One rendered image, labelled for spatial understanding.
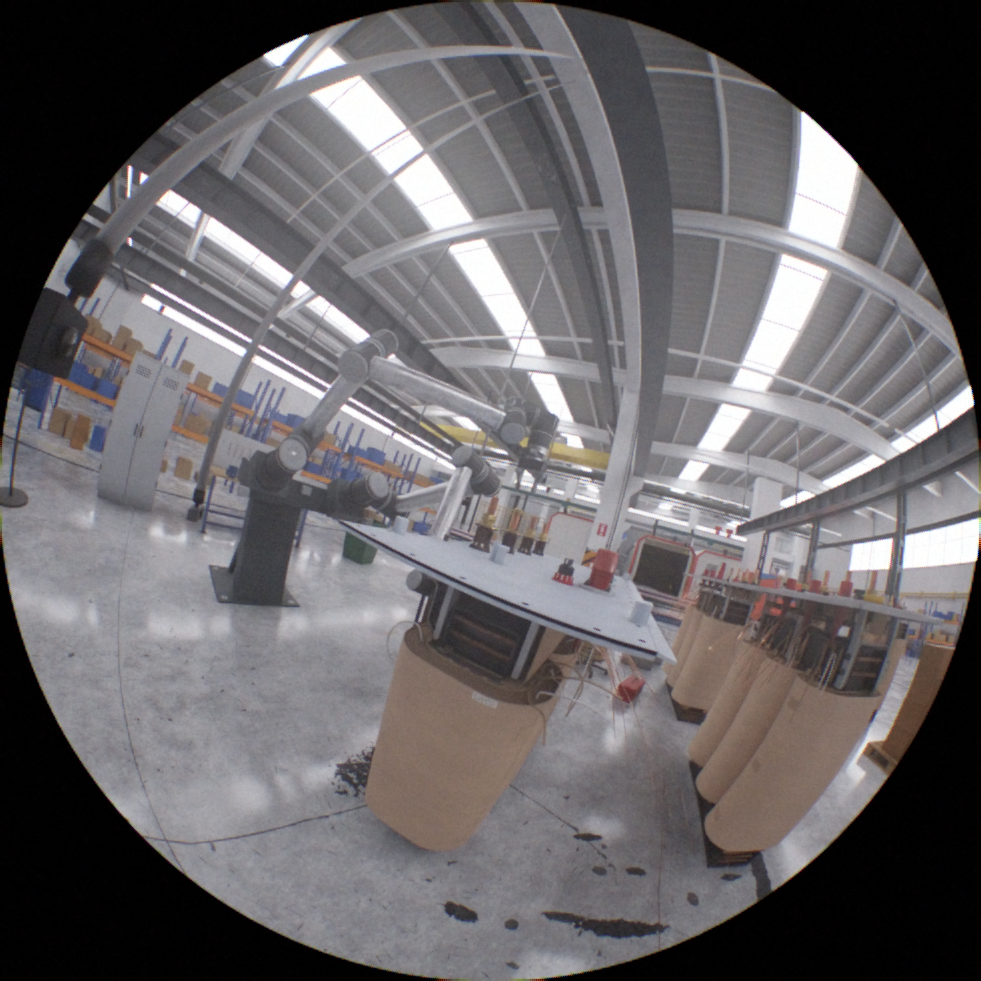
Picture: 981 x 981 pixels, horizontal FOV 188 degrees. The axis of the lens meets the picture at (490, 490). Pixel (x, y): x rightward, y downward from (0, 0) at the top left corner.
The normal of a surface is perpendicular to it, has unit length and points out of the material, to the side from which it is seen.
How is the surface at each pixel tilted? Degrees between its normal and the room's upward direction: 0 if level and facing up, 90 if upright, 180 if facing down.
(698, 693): 90
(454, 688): 90
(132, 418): 90
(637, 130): 180
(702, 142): 174
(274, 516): 90
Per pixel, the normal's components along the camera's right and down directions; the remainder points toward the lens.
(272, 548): 0.83, 0.21
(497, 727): 0.00, -0.11
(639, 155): -0.30, 0.95
